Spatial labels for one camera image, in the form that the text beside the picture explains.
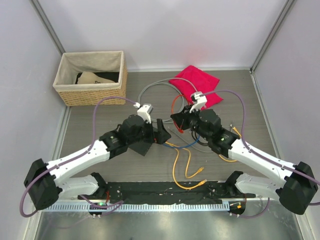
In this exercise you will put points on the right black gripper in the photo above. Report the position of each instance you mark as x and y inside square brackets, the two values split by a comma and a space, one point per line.
[182, 122]

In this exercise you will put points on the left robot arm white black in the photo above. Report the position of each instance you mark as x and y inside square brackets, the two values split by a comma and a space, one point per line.
[45, 182]

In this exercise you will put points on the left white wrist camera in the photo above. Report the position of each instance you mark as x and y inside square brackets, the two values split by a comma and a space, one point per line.
[144, 111]

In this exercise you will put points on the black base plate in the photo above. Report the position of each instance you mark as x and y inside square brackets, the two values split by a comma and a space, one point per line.
[168, 193]

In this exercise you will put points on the beige cloth in basket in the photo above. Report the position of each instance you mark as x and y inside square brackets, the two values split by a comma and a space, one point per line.
[97, 77]

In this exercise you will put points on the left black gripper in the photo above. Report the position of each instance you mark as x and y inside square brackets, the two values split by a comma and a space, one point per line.
[162, 135]

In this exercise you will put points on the wicker basket with liner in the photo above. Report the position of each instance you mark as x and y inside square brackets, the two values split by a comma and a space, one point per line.
[73, 63]

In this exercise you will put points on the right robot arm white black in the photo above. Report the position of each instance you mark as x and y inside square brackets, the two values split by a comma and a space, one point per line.
[293, 185]

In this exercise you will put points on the white slotted cable duct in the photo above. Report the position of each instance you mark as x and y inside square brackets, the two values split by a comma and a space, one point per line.
[83, 206]

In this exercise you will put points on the pink folded cloth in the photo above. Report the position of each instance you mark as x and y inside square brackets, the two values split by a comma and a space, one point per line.
[192, 79]

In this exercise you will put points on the black network switch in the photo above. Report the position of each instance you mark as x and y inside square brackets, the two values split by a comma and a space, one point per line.
[141, 147]

